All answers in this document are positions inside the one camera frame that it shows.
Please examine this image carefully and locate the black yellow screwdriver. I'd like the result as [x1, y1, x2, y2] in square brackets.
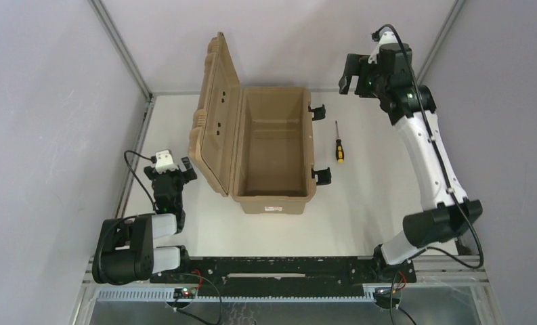
[335, 121, 345, 163]

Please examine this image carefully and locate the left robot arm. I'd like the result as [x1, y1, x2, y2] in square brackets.
[91, 157, 197, 286]

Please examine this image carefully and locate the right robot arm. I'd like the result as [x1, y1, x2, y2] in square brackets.
[339, 43, 483, 269]

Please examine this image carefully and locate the tan plastic storage bin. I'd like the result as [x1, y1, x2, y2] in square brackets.
[188, 32, 332, 215]

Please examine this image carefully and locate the small circuit board with leds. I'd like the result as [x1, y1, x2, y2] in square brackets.
[173, 287, 198, 300]

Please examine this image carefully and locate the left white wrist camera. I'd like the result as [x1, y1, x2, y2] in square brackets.
[154, 149, 178, 174]

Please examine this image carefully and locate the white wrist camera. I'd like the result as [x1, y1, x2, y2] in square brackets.
[368, 31, 399, 64]
[154, 149, 178, 174]

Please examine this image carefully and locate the left camera black cable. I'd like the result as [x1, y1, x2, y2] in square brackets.
[123, 150, 159, 213]

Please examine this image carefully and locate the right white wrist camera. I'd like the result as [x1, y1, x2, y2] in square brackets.
[368, 31, 399, 64]

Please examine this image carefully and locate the right aluminium corner post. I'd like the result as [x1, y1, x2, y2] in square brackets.
[416, 0, 467, 83]

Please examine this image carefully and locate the aluminium corner post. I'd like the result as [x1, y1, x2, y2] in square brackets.
[88, 0, 154, 102]
[416, 0, 467, 83]

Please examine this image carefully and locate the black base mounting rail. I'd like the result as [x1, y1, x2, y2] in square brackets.
[150, 256, 417, 299]

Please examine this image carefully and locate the black cable at front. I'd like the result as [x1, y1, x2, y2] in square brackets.
[165, 272, 224, 325]

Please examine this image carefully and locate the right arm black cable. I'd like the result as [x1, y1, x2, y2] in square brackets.
[371, 24, 486, 270]

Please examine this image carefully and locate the left aluminium corner post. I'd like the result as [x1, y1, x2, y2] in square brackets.
[88, 0, 154, 102]

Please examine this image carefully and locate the aluminium frame front rail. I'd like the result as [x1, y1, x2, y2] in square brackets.
[82, 255, 489, 303]

